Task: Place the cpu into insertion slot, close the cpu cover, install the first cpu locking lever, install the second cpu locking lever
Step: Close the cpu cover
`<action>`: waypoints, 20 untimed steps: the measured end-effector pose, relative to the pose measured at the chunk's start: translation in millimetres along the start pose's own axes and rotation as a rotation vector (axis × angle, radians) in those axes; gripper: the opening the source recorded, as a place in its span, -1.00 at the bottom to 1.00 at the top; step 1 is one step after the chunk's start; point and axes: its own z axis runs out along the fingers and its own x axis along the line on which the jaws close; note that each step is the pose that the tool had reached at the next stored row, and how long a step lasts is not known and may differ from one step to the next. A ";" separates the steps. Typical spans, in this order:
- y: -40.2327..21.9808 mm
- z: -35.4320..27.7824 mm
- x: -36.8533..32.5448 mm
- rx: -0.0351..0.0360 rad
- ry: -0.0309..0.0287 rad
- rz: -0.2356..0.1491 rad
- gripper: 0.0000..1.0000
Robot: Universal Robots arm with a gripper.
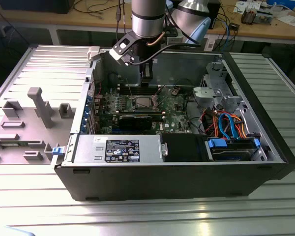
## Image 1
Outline metal socket cover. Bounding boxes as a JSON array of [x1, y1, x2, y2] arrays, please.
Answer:
[[151, 93, 162, 110]]

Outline orange wire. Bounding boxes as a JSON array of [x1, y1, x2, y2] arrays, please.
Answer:
[[226, 112, 248, 138]]

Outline black computer box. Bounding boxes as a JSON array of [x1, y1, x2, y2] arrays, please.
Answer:
[[0, 0, 76, 14]]

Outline black upright box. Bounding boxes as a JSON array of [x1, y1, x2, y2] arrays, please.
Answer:
[[209, 0, 221, 30]]

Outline black graphics card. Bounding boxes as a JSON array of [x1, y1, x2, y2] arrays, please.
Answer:
[[118, 113, 153, 132]]

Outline hard disk blue carrier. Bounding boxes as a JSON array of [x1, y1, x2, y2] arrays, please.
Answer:
[[206, 137, 261, 162]]

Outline white paper sheets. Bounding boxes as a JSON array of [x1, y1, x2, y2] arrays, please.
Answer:
[[276, 14, 295, 27]]

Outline wooden desk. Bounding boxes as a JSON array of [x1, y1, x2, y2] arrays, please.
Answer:
[[0, 0, 295, 46]]

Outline black PC case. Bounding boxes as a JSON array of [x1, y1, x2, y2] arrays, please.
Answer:
[[50, 46, 295, 203]]

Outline silver disk bay cage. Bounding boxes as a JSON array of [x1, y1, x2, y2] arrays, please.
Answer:
[[191, 61, 248, 116]]

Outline silver power supply unit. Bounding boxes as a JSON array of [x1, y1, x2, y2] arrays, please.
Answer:
[[73, 134, 163, 164]]

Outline blue wire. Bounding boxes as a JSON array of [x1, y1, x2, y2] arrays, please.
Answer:
[[218, 113, 239, 140]]

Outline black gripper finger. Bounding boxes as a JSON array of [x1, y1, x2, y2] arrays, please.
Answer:
[[140, 70, 153, 87]]

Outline black drive cover box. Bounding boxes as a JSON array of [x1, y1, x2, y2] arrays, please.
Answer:
[[161, 134, 208, 163]]

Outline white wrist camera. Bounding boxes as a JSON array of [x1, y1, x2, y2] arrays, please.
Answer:
[[109, 31, 136, 66]]

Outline metal heatsink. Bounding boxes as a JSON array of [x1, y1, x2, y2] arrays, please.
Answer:
[[240, 6, 258, 25]]

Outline RAM slot white clips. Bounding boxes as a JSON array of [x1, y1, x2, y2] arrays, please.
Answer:
[[118, 88, 162, 92], [118, 85, 162, 89]]

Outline CPU socket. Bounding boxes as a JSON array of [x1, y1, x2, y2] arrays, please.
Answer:
[[129, 94, 161, 111]]

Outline green motherboard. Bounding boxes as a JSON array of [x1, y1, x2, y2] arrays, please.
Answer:
[[93, 83, 202, 135]]

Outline grey parts rack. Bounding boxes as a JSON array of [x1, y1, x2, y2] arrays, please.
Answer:
[[0, 87, 77, 165]]

